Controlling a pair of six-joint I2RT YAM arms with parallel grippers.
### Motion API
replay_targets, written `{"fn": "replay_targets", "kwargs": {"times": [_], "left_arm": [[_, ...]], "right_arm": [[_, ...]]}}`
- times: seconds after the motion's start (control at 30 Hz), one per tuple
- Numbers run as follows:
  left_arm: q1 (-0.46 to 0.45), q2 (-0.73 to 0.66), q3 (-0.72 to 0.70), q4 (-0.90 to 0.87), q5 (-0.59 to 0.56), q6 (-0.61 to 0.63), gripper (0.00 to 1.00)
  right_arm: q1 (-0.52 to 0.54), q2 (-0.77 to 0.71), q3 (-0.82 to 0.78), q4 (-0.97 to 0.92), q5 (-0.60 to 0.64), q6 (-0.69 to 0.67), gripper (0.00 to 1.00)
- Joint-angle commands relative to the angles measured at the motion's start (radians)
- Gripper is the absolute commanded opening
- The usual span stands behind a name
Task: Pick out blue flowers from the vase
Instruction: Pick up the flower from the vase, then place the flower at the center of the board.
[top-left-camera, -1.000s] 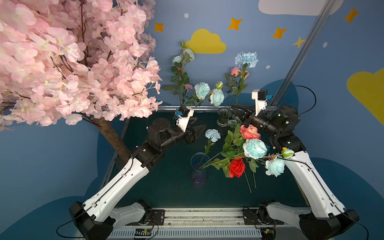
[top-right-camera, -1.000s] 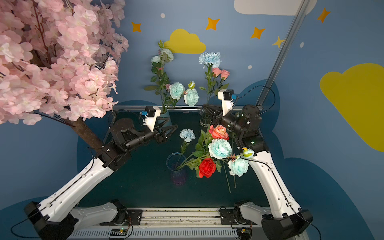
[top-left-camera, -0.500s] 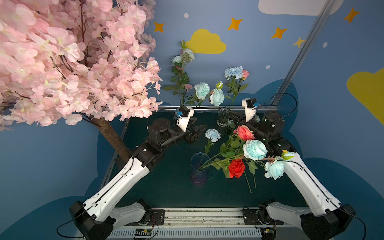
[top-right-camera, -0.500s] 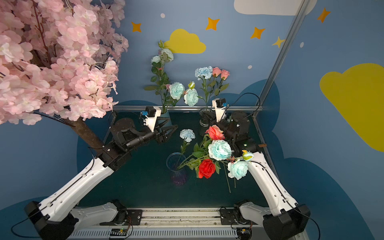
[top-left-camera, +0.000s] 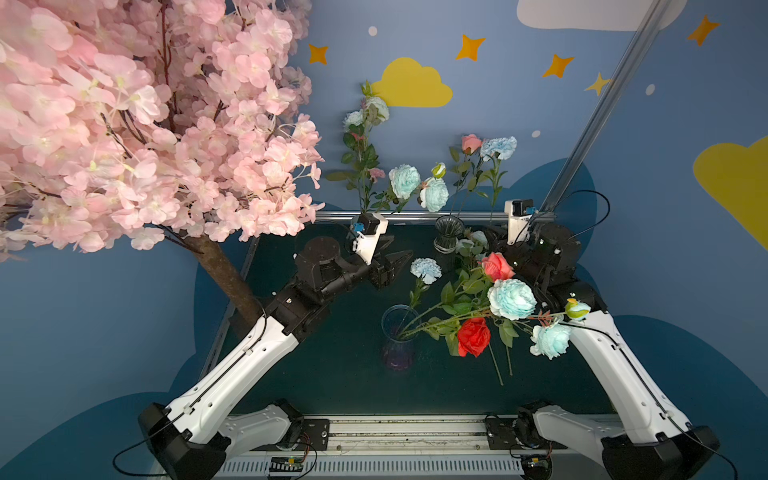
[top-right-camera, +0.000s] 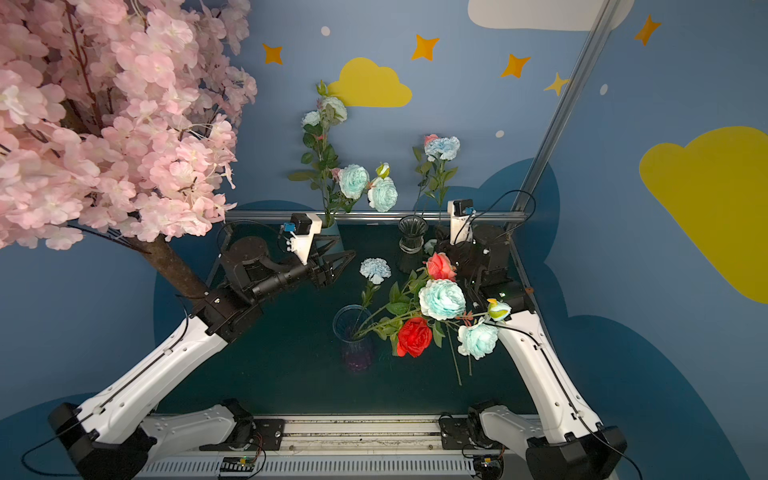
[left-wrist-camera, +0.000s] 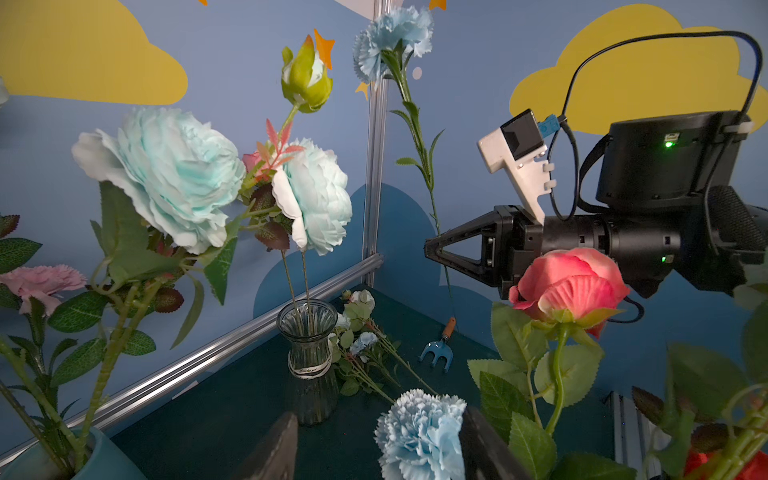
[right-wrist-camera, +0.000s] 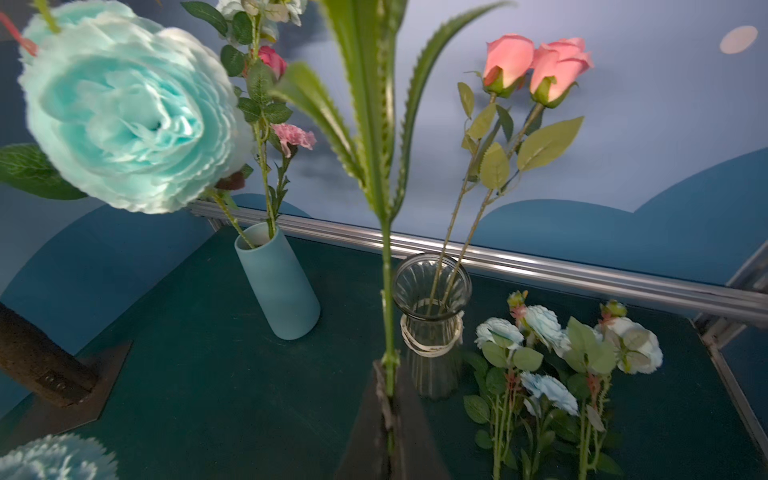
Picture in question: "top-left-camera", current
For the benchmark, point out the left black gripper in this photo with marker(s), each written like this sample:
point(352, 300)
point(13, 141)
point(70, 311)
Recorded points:
point(377, 271)

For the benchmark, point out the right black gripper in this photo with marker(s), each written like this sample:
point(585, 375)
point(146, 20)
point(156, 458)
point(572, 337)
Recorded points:
point(501, 247)

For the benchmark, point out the blue flower bunch purple vase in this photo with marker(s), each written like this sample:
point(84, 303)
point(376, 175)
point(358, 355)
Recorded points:
point(514, 307)

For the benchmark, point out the blue rose stem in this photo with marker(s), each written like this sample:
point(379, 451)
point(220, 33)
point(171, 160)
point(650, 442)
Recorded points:
point(472, 247)
point(405, 183)

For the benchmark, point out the clear ribbed glass vase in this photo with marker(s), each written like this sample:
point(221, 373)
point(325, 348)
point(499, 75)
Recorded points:
point(449, 229)

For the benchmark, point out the purple ribbed glass vase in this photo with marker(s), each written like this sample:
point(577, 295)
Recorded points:
point(397, 354)

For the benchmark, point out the pink rose stem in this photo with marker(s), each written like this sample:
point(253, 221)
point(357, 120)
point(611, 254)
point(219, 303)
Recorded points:
point(467, 166)

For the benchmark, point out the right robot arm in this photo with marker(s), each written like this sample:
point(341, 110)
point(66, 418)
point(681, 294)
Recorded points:
point(655, 439)

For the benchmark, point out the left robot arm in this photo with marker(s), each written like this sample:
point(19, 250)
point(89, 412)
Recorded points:
point(194, 435)

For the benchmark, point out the red and coral rose stem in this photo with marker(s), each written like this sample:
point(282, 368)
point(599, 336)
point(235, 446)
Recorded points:
point(461, 316)

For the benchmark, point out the pink cherry blossom tree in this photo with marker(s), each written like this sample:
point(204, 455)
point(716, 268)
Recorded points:
point(155, 121)

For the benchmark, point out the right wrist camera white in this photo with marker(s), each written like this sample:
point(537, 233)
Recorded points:
point(519, 214)

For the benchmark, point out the aluminium frame back bar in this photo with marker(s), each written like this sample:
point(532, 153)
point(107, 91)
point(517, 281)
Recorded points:
point(414, 217)

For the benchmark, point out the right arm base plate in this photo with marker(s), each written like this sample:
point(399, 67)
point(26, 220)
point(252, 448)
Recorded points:
point(501, 433)

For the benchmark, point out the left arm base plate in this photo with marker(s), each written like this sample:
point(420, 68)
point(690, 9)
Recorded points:
point(312, 431)

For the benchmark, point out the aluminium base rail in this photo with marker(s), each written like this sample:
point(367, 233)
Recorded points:
point(410, 447)

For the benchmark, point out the aluminium frame corner post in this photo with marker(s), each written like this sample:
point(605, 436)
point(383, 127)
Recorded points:
point(642, 40)

